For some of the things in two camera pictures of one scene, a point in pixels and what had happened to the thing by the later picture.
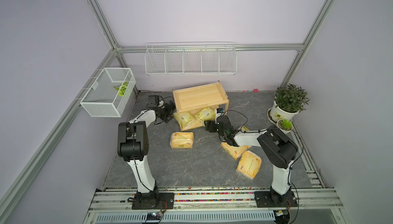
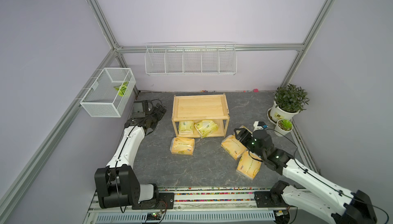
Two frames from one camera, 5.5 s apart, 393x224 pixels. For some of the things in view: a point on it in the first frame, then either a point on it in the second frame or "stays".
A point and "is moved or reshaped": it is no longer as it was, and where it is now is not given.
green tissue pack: [243, 128] stays
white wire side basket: [110, 94] stays
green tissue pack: [187, 120] is moved or reshaped
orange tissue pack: [181, 140] is moved or reshaped
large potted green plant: [288, 101] stays
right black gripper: [211, 128] to [242, 134]
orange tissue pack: [249, 164] stays
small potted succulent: [285, 125] stays
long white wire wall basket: [191, 59] stays
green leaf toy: [122, 88] stays
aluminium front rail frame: [317, 203] stays
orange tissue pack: [234, 151] stays
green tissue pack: [207, 114] to [206, 128]
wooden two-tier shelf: [194, 100] is moved or reshaped
